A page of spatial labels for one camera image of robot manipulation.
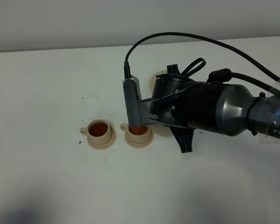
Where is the beige teapot saucer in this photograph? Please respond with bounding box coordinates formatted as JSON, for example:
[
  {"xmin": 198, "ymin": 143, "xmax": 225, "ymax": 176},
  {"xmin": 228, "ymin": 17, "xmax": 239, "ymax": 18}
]
[{"xmin": 149, "ymin": 70, "xmax": 167, "ymax": 93}]

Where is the beige teapot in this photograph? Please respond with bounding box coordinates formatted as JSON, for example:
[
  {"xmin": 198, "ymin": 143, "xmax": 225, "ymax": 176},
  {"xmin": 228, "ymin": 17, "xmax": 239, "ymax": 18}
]
[{"xmin": 150, "ymin": 124, "xmax": 173, "ymax": 137}]

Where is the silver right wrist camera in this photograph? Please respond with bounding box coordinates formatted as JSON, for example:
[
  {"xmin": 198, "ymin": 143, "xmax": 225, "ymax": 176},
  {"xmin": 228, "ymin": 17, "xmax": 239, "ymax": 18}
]
[{"xmin": 122, "ymin": 74, "xmax": 173, "ymax": 129}]

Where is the black right camera cable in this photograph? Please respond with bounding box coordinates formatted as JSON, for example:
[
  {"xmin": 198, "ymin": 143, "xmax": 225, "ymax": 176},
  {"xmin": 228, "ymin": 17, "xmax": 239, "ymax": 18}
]
[{"xmin": 124, "ymin": 32, "xmax": 280, "ymax": 87}]

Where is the left beige teacup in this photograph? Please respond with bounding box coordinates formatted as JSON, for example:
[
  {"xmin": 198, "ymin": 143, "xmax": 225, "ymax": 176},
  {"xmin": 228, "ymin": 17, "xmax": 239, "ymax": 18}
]
[{"xmin": 80, "ymin": 119, "xmax": 112, "ymax": 145}]

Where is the right beige teacup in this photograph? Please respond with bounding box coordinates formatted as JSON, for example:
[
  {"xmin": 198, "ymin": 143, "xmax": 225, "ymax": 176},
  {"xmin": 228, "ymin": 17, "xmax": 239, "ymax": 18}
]
[{"xmin": 120, "ymin": 124, "xmax": 152, "ymax": 145}]

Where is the right beige cup saucer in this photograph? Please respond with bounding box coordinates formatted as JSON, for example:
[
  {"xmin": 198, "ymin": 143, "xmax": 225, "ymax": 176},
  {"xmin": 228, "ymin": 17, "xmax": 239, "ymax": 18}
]
[{"xmin": 125, "ymin": 133, "xmax": 154, "ymax": 148}]

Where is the left beige cup saucer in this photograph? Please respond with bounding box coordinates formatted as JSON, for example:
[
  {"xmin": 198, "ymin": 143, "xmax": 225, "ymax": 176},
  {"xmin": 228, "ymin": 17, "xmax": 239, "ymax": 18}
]
[{"xmin": 87, "ymin": 127, "xmax": 117, "ymax": 150}]

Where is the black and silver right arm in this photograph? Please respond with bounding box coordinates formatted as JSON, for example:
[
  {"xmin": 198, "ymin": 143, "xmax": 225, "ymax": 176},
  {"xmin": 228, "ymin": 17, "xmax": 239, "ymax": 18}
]
[{"xmin": 150, "ymin": 69, "xmax": 280, "ymax": 153}]

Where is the beige cup saucer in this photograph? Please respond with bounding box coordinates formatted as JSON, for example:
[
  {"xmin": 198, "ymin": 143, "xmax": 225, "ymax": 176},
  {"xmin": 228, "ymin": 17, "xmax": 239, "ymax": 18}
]
[
  {"xmin": 125, "ymin": 133, "xmax": 154, "ymax": 148},
  {"xmin": 87, "ymin": 127, "xmax": 117, "ymax": 150}
]

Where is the beige teacup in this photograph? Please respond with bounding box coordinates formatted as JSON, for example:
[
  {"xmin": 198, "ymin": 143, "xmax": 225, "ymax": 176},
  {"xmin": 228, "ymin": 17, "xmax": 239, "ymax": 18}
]
[
  {"xmin": 80, "ymin": 119, "xmax": 112, "ymax": 145},
  {"xmin": 120, "ymin": 124, "xmax": 152, "ymax": 145}
]

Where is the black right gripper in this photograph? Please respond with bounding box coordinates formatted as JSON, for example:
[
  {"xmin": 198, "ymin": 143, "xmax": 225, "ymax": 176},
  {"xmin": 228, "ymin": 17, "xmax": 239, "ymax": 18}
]
[{"xmin": 150, "ymin": 64, "xmax": 196, "ymax": 153}]

